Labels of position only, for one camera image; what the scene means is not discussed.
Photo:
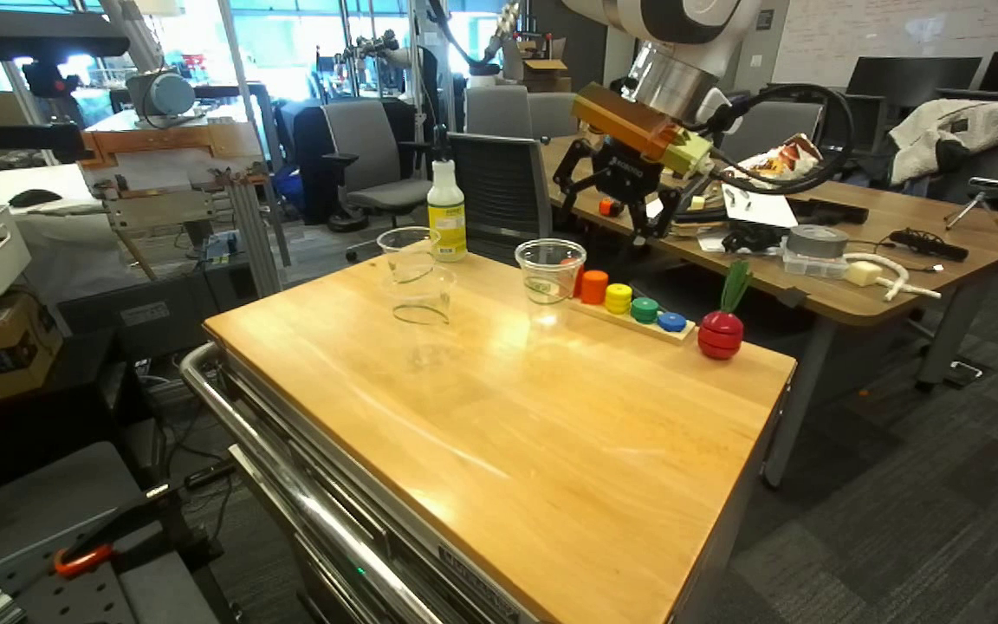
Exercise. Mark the red apple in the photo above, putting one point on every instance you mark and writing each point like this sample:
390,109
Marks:
721,334

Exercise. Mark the white cloth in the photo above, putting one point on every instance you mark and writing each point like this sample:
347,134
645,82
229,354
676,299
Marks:
949,127

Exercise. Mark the grey metal plate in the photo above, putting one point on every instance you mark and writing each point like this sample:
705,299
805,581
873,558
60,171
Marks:
26,506

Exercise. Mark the small orange object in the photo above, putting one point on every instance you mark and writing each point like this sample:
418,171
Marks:
607,210

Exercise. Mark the white desk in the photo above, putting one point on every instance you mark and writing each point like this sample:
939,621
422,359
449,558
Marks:
60,177

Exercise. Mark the orange toy peg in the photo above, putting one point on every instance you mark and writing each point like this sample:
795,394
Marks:
594,284

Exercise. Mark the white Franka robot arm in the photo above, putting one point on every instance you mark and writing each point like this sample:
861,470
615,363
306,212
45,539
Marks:
682,35

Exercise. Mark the wooden top tool cart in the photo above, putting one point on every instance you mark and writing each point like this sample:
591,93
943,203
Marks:
522,461

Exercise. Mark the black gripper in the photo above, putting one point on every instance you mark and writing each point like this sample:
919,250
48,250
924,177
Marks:
628,181

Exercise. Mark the blue toy peg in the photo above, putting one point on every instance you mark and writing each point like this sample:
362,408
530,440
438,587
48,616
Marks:
668,320

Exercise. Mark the yellow toy peg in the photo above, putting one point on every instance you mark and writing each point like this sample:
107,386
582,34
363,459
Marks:
617,299

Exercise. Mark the flat black case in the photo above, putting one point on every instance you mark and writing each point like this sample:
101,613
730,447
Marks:
832,212

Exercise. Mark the green toy peg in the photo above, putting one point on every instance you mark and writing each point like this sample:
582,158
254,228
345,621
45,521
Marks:
645,310

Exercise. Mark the spray bottle with yellow label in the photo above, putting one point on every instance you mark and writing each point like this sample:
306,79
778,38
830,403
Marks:
443,220

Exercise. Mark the wooden conference table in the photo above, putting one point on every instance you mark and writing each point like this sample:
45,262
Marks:
925,212

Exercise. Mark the small cardboard box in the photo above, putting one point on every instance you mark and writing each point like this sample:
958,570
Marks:
546,79

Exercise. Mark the black computer mouse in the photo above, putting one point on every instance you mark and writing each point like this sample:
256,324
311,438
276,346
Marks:
35,199

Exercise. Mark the grey office chair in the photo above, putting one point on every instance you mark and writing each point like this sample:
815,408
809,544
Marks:
553,116
363,143
771,121
495,113

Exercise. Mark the black mesh office chair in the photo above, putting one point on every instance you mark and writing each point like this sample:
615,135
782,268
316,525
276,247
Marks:
500,185

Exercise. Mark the grey round container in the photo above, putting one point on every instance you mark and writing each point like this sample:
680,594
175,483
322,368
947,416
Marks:
815,243

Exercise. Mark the white paper sheet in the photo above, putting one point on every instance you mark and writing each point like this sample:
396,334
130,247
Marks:
760,210

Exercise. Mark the chips bag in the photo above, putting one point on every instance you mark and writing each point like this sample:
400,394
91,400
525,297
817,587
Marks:
782,162

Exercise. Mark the black remote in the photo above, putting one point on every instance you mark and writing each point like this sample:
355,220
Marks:
925,243

